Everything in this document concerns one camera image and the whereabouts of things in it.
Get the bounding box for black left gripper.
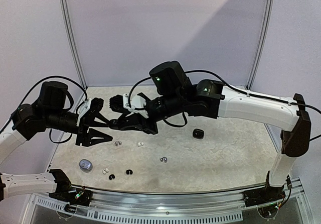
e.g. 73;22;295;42
45;106;113;146

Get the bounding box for glossy black earbud charging case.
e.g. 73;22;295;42
192;129;205;139

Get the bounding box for small black case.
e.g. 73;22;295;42
109;119;121;130

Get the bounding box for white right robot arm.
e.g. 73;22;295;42
109;61;311;202

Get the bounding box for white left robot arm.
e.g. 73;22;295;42
1;81;112;206

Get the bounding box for silver blue charging case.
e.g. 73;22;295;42
79;159;93;172

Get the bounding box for white earbud lower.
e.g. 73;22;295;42
102;168;109;175

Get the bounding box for silver earbud right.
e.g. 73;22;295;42
160;157;168;163

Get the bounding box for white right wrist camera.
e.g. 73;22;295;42
109;93;150;119

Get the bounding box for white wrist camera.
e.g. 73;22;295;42
76;97;104;121
109;93;150;119

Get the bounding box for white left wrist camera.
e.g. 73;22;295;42
76;97;104;121

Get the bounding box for black ring earbud right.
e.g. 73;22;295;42
126;169;133;175

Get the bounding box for black ring earbud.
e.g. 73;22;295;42
108;174;115;180
126;169;133;175

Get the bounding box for black ring earbud left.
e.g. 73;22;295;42
108;174;115;180

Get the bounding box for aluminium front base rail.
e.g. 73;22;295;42
32;176;309;221

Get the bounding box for white perforated cable tray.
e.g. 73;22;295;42
30;199;244;223

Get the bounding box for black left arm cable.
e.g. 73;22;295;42
0;75;90;144

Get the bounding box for aluminium left corner post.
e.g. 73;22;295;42
60;0;88;89

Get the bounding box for aluminium corner post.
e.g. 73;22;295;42
245;0;274;90
60;0;88;89

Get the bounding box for aluminium right corner post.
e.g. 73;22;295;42
245;0;274;90

